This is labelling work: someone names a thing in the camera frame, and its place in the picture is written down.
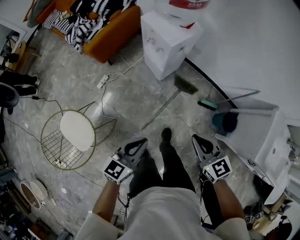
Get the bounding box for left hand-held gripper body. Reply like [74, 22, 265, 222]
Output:
[103, 137, 149, 186]

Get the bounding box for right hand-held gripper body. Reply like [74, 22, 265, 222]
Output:
[191, 134, 233, 184]

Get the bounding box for grey broom with metal handle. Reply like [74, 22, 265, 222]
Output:
[141, 74, 199, 131]

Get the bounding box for person's left forearm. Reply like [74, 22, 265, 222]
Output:
[92, 180, 120, 223]

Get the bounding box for person's right forearm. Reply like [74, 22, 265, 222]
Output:
[212, 180, 246, 223]

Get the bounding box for person's black trousers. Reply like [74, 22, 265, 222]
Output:
[128, 140, 225, 232]

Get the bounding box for teal bin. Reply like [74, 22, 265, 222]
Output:
[211, 112, 239, 137]

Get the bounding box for white cabinet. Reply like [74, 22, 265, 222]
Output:
[214, 100, 300, 205]

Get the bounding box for white seat cushion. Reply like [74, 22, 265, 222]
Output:
[60, 111, 95, 152]

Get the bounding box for person's black shoe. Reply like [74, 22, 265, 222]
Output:
[161, 127, 173, 142]

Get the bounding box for person's white shirt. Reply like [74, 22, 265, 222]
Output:
[74, 187, 250, 240]

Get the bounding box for round white wooden dish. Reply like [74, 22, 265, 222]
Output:
[19, 179, 49, 210]

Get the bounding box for white power strip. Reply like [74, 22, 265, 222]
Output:
[97, 75, 110, 90]

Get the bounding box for orange sofa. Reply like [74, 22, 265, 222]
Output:
[35, 0, 142, 64]

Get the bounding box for black office chair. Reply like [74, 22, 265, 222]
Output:
[0, 82, 21, 115]

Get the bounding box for white water dispenser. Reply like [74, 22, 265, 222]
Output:
[140, 10, 203, 81]

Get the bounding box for black and white striped blanket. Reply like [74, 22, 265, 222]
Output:
[43, 0, 137, 54]

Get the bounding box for clear water bottle red label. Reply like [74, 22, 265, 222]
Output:
[154, 0, 212, 27]

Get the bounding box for grey cushion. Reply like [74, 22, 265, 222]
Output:
[26, 0, 50, 29]

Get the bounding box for gold wire chair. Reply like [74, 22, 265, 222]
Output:
[40, 101, 118, 171]

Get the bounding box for teal brush with metal handle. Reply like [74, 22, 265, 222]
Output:
[197, 90, 262, 111]

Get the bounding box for black cable with adapter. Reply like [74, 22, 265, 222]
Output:
[19, 94, 64, 118]

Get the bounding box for white power cable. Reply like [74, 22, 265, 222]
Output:
[106, 53, 145, 82]

